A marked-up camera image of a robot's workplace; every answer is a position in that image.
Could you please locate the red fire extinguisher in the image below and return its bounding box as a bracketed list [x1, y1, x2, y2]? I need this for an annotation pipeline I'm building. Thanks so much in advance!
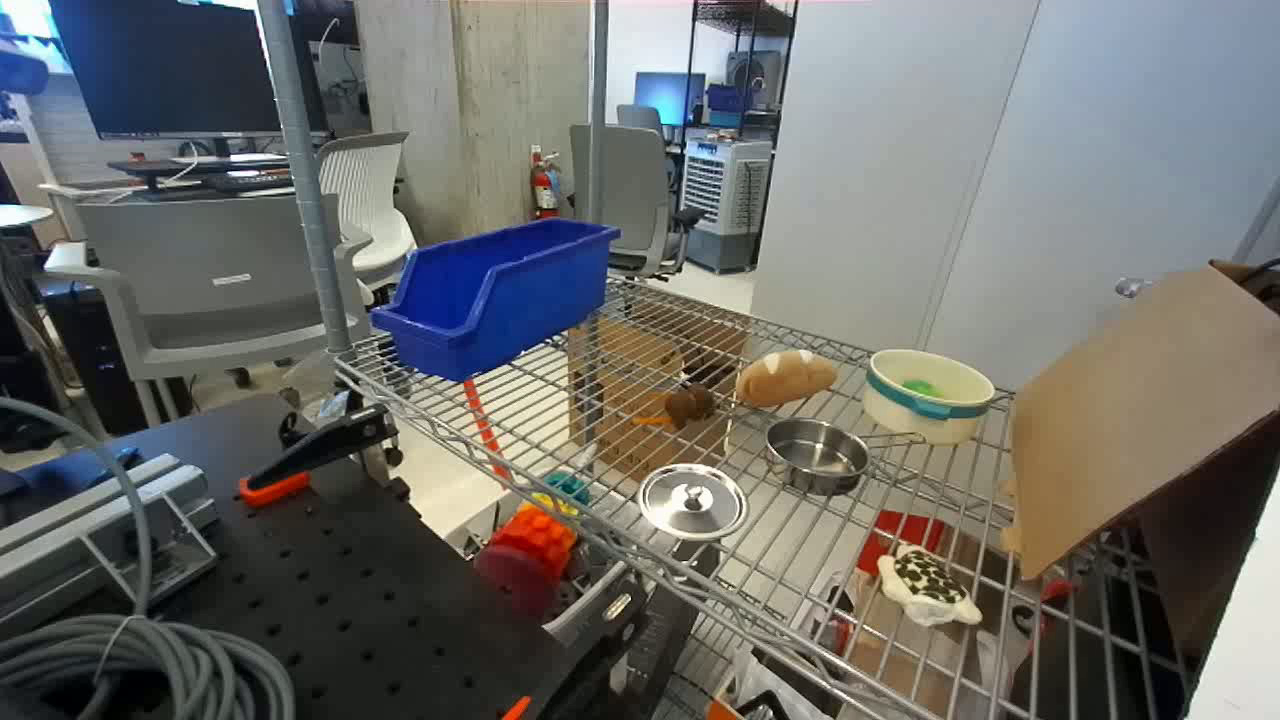
[527, 144, 564, 224]

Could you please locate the grey office chair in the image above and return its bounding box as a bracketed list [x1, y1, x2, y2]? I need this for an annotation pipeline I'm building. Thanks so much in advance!
[39, 189, 377, 429]

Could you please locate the bread roll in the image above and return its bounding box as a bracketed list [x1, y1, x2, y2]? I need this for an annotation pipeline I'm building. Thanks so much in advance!
[730, 347, 839, 416]

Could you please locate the grey coiled cable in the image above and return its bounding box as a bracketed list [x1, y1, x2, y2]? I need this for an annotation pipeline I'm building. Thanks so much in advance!
[0, 393, 301, 720]

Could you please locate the silver wire shelf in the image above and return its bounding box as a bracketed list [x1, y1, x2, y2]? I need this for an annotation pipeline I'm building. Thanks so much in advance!
[329, 278, 1205, 720]

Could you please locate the orange red toy block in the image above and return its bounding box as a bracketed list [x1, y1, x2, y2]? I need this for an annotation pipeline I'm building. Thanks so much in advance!
[470, 500, 583, 623]

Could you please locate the silver pot lid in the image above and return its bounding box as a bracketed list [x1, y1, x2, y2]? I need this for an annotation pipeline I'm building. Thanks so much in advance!
[630, 459, 752, 543]

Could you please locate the white office chair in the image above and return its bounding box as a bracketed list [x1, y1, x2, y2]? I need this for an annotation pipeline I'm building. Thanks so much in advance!
[314, 129, 418, 294]

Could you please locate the blue plastic bin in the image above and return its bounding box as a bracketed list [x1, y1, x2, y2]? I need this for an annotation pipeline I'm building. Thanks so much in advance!
[367, 215, 622, 383]

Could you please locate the large black monitor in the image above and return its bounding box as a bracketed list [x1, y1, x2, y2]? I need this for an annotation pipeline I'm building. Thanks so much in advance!
[47, 0, 329, 140]

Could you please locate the orange stick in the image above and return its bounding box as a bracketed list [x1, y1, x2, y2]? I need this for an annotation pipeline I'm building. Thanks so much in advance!
[461, 376, 515, 485]

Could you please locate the white green spotted turtle plush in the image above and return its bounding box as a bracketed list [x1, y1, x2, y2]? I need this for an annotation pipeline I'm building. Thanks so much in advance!
[871, 540, 986, 634]

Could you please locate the white bowl teal band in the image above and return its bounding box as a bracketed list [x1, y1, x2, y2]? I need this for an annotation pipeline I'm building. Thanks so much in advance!
[861, 343, 1001, 448]

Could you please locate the black clamp orange handle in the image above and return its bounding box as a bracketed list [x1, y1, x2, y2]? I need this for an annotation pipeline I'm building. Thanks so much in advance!
[234, 399, 409, 512]

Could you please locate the black perforated mounting board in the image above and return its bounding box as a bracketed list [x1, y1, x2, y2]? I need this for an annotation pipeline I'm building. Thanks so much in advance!
[76, 393, 577, 720]

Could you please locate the grey chair beside pillar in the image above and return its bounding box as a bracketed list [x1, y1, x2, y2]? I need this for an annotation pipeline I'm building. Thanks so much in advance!
[566, 122, 704, 278]

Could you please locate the red packet under shelf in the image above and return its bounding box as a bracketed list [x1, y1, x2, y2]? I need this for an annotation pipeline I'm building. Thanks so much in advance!
[851, 509, 952, 584]

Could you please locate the small blue lit monitor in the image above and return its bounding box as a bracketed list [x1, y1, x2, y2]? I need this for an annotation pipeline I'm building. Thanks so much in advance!
[630, 69, 708, 131]

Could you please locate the dark brown doll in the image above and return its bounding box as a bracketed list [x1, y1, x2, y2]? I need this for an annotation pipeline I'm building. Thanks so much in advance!
[658, 379, 718, 433]

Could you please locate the white air purifier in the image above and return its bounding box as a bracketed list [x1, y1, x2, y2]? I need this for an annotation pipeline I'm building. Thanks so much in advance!
[678, 126, 777, 278]

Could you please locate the grey metal shelf pole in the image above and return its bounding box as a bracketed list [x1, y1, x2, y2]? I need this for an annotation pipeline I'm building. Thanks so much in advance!
[251, 0, 361, 368]

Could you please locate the silver pot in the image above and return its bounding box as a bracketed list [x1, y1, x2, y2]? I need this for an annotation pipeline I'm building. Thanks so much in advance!
[762, 416, 871, 500]

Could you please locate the grey aluminium extrusion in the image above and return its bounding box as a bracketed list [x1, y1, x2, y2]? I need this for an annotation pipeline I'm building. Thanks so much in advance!
[0, 448, 222, 637]

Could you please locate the brown cardboard box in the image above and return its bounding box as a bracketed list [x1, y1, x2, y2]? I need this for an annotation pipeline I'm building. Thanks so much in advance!
[1001, 255, 1280, 584]

